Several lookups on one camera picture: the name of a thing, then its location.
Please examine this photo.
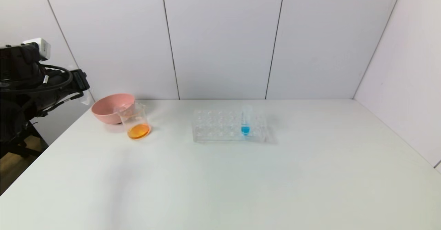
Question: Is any clear acrylic test tube rack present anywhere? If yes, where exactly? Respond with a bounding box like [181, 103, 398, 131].
[192, 109, 267, 143]

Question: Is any test tube with blue pigment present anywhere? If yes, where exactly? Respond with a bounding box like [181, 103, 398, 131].
[241, 105, 253, 137]

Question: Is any clear glass beaker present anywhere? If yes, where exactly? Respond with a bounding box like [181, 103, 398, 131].
[117, 102, 151, 140]

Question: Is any pink bowl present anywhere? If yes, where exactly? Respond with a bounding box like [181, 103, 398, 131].
[91, 93, 136, 125]

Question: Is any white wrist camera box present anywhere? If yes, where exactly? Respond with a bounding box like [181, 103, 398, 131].
[21, 38, 51, 61]

